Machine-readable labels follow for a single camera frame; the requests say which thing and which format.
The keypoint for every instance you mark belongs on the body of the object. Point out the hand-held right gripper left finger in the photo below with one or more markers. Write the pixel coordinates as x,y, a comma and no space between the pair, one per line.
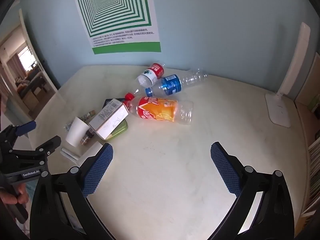
97,170

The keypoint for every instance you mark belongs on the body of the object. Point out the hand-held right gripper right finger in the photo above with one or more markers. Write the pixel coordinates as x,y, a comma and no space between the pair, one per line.
226,170

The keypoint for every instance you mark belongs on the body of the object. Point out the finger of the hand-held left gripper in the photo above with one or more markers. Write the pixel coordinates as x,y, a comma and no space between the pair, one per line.
48,145
26,127

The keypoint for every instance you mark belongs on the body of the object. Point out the white paper sheet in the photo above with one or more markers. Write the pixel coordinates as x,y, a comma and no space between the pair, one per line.
91,150

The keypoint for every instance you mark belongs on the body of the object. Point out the white marker pen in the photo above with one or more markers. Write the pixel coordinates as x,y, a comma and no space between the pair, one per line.
70,154

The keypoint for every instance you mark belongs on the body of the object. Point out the foil wrapper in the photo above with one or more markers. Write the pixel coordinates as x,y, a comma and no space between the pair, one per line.
68,127

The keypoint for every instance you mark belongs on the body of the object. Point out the white paper cup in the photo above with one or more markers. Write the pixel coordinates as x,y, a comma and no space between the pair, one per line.
76,132

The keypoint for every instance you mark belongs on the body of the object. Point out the small brown glass bottle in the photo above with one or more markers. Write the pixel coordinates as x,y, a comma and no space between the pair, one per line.
87,115
87,136

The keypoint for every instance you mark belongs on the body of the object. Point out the green tin box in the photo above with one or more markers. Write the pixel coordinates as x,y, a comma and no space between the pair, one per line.
120,130

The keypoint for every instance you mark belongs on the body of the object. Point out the white cardboard box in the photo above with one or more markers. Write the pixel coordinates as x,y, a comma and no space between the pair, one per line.
110,117

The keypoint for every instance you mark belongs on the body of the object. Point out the dark blue packet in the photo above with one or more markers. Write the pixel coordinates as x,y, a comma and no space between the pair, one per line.
110,101

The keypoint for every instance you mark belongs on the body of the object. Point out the orange label plastic bottle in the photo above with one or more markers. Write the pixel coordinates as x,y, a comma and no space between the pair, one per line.
157,110

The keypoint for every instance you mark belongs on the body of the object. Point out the blue label clear plastic bottle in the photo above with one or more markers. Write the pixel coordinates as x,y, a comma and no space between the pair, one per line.
172,83

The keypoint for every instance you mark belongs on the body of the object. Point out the red label plastic bottle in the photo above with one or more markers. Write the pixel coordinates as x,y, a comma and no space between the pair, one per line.
152,73

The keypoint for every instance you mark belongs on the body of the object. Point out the person's left hand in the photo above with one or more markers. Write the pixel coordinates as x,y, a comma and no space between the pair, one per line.
10,197

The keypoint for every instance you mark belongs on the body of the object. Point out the white door frame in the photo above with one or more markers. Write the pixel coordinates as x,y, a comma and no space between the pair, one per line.
37,55

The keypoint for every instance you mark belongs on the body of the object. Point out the green striped wall poster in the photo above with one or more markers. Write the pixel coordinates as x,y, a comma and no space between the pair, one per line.
117,12

